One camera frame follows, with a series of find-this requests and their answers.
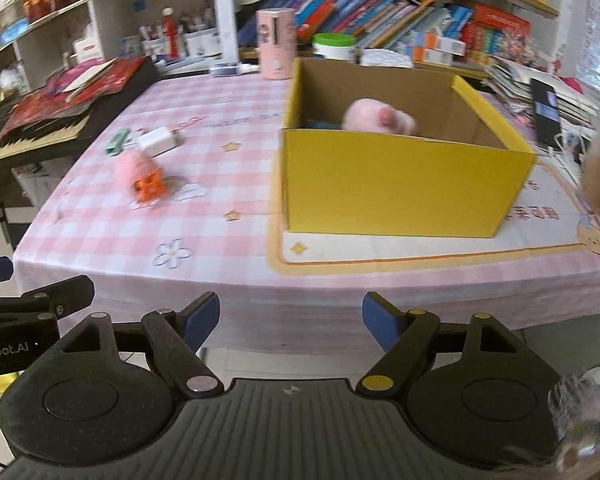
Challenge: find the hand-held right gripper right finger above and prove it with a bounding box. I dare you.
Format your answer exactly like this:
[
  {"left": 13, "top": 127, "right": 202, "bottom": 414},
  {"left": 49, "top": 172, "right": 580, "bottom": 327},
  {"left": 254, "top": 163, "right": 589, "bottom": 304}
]
[{"left": 355, "top": 291, "right": 561, "bottom": 401}]

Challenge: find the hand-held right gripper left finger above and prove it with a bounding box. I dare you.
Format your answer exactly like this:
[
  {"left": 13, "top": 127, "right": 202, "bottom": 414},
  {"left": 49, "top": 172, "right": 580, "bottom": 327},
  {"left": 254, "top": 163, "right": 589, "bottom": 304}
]
[{"left": 55, "top": 291, "right": 225, "bottom": 402}]

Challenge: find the yellow cardboard box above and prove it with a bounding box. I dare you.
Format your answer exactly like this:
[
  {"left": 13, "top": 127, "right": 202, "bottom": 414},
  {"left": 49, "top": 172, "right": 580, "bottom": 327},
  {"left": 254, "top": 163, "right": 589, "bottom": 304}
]
[{"left": 279, "top": 56, "right": 537, "bottom": 239}]

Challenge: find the orange and pink toy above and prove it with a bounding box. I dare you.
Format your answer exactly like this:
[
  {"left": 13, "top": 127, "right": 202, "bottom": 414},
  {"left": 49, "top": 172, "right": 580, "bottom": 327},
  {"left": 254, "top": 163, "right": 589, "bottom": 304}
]
[{"left": 112, "top": 150, "right": 163, "bottom": 208}]

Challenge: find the pink plush pig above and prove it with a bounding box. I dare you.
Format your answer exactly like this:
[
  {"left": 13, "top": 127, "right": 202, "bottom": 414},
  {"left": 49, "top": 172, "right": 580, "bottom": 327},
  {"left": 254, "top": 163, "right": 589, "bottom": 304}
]
[{"left": 341, "top": 98, "right": 417, "bottom": 136}]

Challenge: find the white desk mat orange border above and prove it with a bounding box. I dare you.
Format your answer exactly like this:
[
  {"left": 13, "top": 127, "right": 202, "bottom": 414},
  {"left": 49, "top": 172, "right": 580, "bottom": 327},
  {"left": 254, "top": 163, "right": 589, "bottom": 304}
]
[{"left": 267, "top": 170, "right": 600, "bottom": 278}]

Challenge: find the pink checked tablecloth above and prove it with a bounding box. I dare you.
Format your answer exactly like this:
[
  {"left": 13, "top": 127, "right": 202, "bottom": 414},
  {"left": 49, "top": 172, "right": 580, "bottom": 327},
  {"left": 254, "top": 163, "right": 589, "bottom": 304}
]
[{"left": 11, "top": 67, "right": 600, "bottom": 346}]

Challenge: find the small green toy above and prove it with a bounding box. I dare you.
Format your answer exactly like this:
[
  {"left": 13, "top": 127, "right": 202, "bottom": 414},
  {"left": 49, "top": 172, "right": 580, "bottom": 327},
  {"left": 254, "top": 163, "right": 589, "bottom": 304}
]
[{"left": 104, "top": 130, "right": 131, "bottom": 155}]

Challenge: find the pile of red envelopes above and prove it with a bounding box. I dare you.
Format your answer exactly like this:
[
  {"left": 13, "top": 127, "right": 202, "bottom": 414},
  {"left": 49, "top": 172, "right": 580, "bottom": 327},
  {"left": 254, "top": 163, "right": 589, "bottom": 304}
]
[{"left": 0, "top": 57, "right": 146, "bottom": 140}]

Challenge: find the white charger plug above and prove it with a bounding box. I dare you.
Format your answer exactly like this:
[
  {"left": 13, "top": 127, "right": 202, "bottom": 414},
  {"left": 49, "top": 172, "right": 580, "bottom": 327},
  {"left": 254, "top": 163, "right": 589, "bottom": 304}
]
[{"left": 139, "top": 127, "right": 178, "bottom": 157}]

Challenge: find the white plastic bag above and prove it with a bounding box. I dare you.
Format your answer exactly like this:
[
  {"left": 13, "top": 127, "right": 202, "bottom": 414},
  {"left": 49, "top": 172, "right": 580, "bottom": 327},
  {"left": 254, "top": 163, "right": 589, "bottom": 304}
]
[{"left": 0, "top": 65, "right": 26, "bottom": 91}]

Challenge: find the black electronic keyboard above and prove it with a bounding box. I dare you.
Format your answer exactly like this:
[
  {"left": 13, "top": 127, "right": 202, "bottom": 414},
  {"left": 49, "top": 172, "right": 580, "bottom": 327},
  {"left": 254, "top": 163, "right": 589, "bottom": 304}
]
[{"left": 0, "top": 57, "right": 160, "bottom": 171}]

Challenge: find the white booklet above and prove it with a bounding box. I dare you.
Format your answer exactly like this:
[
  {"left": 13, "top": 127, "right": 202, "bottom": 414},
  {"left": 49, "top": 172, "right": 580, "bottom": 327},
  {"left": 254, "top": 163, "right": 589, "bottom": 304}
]
[{"left": 65, "top": 60, "right": 118, "bottom": 103}]

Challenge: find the clear plastic wrap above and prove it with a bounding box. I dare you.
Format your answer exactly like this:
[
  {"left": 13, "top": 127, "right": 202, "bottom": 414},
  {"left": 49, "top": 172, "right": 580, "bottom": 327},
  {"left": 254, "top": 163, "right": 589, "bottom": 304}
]
[{"left": 547, "top": 365, "right": 600, "bottom": 476}]

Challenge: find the white desk calendar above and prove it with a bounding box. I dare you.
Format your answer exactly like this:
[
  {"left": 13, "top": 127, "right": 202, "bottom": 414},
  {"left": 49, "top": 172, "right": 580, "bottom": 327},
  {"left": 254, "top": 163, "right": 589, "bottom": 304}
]
[{"left": 72, "top": 37, "right": 103, "bottom": 63}]

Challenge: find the blue tissue packet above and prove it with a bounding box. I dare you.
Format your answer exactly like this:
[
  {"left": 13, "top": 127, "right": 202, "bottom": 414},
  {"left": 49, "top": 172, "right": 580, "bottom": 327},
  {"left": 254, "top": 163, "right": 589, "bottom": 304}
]
[{"left": 0, "top": 20, "right": 31, "bottom": 43}]

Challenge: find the white tissue pack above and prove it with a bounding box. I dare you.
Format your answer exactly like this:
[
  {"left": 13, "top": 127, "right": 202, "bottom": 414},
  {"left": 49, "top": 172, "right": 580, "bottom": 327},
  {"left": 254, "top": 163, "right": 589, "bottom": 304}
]
[{"left": 359, "top": 47, "right": 415, "bottom": 68}]

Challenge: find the black smartphone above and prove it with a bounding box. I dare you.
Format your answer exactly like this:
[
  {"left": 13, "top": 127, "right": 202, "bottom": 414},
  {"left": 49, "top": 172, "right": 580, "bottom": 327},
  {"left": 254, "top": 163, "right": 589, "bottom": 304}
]
[{"left": 530, "top": 78, "right": 563, "bottom": 150}]

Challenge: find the small white pen holder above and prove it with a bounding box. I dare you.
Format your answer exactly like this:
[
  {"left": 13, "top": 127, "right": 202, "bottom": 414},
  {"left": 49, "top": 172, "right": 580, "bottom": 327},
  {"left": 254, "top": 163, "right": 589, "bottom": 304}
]
[{"left": 140, "top": 22, "right": 171, "bottom": 58}]

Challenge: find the orange and white medicine box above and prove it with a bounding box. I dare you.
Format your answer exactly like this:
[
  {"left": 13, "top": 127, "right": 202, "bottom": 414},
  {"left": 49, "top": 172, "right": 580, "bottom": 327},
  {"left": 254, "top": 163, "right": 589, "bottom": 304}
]
[
  {"left": 397, "top": 42, "right": 453, "bottom": 66},
  {"left": 415, "top": 30, "right": 467, "bottom": 56}
]

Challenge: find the white jar green lid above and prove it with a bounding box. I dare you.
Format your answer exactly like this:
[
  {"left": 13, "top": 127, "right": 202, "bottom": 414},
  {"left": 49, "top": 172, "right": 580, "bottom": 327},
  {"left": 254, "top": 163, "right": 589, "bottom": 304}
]
[{"left": 312, "top": 33, "right": 357, "bottom": 65}]

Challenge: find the large white pen holder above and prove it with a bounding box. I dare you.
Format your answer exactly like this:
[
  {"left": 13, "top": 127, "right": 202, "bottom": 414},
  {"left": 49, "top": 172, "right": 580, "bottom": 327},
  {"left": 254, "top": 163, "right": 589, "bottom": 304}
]
[{"left": 180, "top": 7, "right": 220, "bottom": 58}]

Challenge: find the red doll tube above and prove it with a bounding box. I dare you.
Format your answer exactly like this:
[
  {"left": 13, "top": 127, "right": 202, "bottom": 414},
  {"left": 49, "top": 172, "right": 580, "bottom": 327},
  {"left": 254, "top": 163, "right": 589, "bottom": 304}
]
[{"left": 161, "top": 7, "right": 178, "bottom": 58}]

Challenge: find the white shelf unit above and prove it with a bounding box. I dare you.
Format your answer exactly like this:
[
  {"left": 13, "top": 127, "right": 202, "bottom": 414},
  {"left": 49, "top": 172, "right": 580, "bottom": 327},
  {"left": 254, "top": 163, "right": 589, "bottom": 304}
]
[{"left": 0, "top": 0, "right": 216, "bottom": 91}]

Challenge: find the pink humidifier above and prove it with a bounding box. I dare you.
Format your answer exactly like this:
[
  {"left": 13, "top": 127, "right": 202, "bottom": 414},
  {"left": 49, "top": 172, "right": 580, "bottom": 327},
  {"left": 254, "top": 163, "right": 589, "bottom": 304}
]
[{"left": 256, "top": 7, "right": 297, "bottom": 81}]

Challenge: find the stack of papers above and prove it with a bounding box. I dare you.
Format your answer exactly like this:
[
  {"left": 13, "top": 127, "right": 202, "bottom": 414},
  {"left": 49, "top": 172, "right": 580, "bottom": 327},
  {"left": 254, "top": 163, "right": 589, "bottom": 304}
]
[{"left": 485, "top": 55, "right": 600, "bottom": 128}]

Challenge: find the wooden bookshelf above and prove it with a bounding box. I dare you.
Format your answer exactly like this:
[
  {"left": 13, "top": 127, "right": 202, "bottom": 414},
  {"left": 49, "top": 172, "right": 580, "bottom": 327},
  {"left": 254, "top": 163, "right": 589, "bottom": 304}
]
[{"left": 210, "top": 0, "right": 561, "bottom": 81}]

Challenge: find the red boxed book set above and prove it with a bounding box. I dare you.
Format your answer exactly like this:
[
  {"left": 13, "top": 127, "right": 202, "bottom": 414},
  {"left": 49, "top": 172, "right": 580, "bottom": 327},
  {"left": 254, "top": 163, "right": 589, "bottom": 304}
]
[{"left": 462, "top": 2, "right": 531, "bottom": 63}]

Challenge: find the row of leaning books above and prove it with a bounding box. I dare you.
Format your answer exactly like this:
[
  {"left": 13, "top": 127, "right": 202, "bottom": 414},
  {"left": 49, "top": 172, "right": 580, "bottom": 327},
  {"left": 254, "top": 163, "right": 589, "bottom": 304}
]
[{"left": 235, "top": 0, "right": 473, "bottom": 51}]

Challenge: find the white charging cable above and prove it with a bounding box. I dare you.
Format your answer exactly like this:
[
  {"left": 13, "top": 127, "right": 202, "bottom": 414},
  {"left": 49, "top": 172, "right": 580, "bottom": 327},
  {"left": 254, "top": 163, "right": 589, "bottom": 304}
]
[{"left": 550, "top": 132, "right": 588, "bottom": 161}]

